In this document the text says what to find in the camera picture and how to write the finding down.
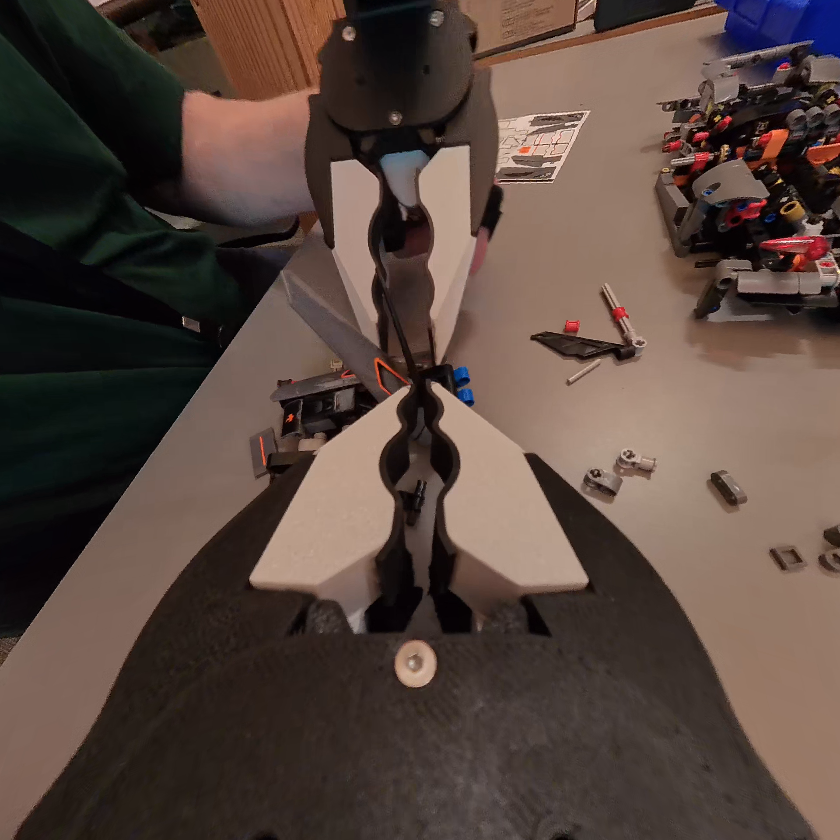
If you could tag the wooden cabinet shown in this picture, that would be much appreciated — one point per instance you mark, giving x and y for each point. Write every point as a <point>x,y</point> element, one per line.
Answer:
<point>262,45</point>

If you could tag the person's green shirt torso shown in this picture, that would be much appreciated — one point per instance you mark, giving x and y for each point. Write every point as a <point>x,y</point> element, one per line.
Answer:
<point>79,164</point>

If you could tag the dark grey square frame piece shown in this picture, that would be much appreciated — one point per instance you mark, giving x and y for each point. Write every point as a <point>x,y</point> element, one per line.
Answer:
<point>773,555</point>

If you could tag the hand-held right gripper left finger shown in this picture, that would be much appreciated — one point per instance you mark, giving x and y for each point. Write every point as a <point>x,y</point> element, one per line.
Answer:
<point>328,524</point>

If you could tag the grey orange-striped lego panel assembly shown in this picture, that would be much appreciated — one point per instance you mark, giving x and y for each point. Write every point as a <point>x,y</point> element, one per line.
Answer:
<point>328,327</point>

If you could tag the dark grey round pin connector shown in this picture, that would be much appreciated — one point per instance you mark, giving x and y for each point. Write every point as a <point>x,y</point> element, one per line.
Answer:
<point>833,535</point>

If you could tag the dark grey short lego beam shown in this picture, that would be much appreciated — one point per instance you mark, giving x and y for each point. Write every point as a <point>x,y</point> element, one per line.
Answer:
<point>729,487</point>

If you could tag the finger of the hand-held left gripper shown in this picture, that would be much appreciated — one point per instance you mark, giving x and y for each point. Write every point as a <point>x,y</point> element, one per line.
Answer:
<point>352,215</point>
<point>453,215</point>

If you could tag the person's left hand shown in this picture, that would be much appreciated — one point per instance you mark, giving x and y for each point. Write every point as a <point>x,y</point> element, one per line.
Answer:
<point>480,248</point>

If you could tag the person's left forearm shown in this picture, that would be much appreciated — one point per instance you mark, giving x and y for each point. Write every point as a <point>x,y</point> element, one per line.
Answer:
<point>249,157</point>

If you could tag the grey tile with orange stripe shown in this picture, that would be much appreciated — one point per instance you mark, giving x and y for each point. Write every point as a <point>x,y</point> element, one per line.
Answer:
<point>263,452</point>

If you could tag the light grey axle connector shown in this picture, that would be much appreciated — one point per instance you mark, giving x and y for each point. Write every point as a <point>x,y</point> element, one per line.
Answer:
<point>633,458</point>

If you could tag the grey cross-hole connector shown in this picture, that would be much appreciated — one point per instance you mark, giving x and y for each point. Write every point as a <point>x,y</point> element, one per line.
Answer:
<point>832,561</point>

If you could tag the dark grey axle connector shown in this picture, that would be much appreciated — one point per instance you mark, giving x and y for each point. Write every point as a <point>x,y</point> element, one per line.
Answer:
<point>600,481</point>

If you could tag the scattered black lego pins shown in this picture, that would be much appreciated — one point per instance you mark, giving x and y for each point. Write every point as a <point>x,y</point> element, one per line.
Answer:
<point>413,501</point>

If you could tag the large lego car model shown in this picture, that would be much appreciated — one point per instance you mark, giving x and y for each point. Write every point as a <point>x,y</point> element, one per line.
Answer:
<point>755,182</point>

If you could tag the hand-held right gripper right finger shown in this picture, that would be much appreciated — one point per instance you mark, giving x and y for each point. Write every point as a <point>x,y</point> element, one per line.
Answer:
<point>519,524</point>

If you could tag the cardboard box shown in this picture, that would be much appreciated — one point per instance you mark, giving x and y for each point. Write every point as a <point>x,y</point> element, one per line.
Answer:
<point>525,18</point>

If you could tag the grey axle black panel assembly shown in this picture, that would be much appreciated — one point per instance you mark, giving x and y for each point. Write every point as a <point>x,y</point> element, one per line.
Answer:
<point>570,344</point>

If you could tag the blue plastic bin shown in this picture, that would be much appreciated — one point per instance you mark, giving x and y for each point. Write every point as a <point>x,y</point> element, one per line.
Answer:
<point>788,18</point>

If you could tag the lego sticker sheet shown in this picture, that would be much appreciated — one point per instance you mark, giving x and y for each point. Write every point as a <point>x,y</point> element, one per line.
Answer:
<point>545,147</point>

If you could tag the short light grey lego axle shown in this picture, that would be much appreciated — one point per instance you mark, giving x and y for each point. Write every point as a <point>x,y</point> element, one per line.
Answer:
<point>585,370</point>

